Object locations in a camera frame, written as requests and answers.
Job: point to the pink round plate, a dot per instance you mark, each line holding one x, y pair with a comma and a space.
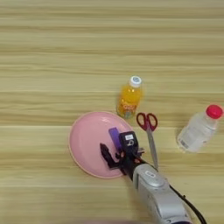
87, 143

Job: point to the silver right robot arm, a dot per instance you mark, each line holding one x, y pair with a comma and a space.
160, 195

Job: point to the orange juice bottle white cap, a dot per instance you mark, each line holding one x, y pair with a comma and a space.
129, 99

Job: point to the clear bottle red cap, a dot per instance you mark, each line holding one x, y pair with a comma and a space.
198, 131

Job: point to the purple rectangular block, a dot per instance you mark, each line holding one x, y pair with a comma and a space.
114, 135

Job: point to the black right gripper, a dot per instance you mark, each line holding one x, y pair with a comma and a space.
128, 162

